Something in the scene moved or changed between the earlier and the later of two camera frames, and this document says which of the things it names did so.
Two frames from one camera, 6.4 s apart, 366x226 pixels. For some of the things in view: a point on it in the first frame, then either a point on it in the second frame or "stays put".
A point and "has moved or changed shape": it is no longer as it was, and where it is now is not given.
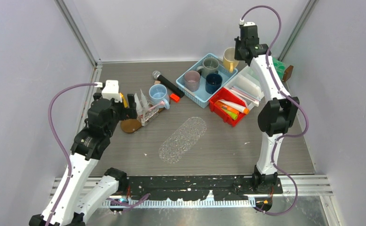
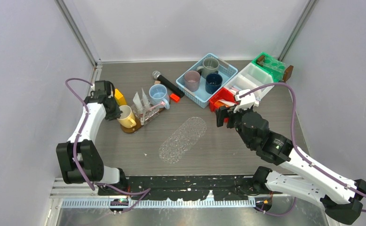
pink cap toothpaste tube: [139, 108] stays put
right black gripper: [237, 56] to [222, 112]
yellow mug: [229, 62] has moved or changed shape
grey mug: [210, 65] stays put
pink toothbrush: [162, 103] stays put
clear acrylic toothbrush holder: [146, 113] stays put
